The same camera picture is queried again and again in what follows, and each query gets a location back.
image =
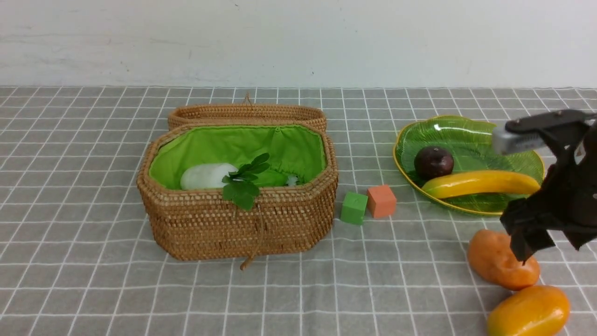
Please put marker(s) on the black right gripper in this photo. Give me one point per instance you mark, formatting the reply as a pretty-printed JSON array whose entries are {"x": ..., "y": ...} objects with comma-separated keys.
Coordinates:
[{"x": 565, "y": 202}]

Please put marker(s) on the orange-brown potato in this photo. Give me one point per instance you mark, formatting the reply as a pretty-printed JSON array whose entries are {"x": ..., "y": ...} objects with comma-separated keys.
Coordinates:
[{"x": 490, "y": 257}]

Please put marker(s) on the orange mango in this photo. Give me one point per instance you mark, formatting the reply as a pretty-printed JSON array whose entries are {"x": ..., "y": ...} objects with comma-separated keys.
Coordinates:
[{"x": 538, "y": 310}]

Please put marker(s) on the yellow banana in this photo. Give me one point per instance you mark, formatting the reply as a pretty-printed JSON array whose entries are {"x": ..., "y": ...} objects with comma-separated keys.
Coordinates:
[{"x": 480, "y": 182}]

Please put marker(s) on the dark purple plum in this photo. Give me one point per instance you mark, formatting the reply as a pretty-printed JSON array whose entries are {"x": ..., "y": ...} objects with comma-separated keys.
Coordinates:
[{"x": 433, "y": 162}]

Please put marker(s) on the green leafy vegetable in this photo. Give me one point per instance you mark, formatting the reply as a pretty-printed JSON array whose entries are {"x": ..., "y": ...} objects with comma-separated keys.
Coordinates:
[{"x": 240, "y": 188}]

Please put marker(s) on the white radish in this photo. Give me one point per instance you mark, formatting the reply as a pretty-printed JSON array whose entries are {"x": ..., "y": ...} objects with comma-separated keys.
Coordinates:
[{"x": 206, "y": 176}]

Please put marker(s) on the green chayote vegetable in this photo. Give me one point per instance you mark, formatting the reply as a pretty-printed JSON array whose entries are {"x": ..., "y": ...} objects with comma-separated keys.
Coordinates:
[{"x": 271, "y": 178}]

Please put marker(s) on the green glass leaf plate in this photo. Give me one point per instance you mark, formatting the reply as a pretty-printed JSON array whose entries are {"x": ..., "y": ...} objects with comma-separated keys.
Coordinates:
[{"x": 469, "y": 141}]

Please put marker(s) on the orange foam cube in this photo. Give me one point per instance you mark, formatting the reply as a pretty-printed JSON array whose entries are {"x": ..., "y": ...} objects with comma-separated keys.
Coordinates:
[{"x": 381, "y": 201}]

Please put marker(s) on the green foam cube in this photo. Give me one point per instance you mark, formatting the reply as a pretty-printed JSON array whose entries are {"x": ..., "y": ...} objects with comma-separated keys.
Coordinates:
[{"x": 353, "y": 208}]

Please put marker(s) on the woven basket lid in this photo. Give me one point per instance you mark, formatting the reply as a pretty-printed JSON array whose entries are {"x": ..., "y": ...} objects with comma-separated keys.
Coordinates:
[{"x": 244, "y": 111}]

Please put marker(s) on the woven rattan basket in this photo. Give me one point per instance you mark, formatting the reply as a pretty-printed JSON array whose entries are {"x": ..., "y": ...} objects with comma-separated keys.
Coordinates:
[{"x": 194, "y": 225}]

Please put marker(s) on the grey checkered tablecloth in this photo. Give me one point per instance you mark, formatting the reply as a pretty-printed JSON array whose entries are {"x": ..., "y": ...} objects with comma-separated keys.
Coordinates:
[{"x": 78, "y": 257}]

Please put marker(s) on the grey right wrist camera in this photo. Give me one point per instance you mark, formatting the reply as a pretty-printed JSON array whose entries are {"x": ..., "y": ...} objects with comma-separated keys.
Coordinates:
[{"x": 553, "y": 129}]

